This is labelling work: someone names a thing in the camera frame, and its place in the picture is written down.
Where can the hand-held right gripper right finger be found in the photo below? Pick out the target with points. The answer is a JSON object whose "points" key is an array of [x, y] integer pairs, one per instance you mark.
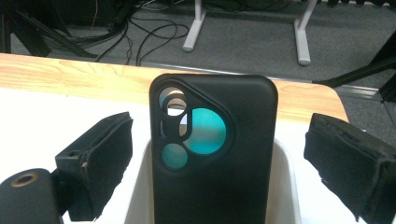
{"points": [[351, 168]]}

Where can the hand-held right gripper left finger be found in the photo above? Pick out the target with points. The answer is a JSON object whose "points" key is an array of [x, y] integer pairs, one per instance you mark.
{"points": [[96, 165]]}

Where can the white plastic bin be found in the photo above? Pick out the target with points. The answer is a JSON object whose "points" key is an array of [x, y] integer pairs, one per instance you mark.
{"points": [[141, 186]]}

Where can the black phone case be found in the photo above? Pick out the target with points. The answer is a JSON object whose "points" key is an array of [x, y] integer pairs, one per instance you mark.
{"points": [[249, 140]]}

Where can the white table mat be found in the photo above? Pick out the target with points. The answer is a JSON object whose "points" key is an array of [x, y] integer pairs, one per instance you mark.
{"points": [[31, 130]]}

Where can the white metal stand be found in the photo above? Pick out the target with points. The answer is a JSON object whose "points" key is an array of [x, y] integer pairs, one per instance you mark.
{"points": [[194, 31]]}

